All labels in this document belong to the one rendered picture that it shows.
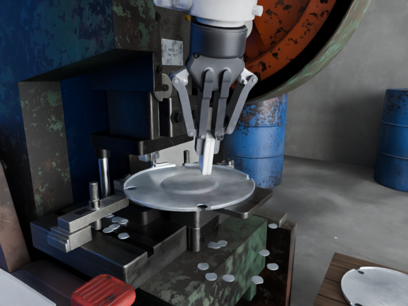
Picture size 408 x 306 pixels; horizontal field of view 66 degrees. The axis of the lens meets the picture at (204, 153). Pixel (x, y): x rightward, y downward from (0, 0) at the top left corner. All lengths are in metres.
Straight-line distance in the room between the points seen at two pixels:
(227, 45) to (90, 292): 0.35
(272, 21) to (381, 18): 2.96
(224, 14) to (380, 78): 3.50
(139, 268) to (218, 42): 0.41
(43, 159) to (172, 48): 0.39
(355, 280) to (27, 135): 1.06
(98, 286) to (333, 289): 0.86
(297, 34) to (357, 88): 2.99
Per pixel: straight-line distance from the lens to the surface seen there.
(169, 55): 0.68
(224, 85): 0.45
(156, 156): 0.76
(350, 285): 1.19
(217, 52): 0.41
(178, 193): 0.65
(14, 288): 0.84
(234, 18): 0.40
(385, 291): 1.20
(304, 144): 4.07
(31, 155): 0.79
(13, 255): 0.87
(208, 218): 0.71
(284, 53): 0.93
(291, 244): 0.92
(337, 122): 3.94
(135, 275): 0.61
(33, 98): 0.79
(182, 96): 0.45
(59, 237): 0.66
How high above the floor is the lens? 1.02
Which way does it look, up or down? 14 degrees down
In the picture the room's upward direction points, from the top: straight up
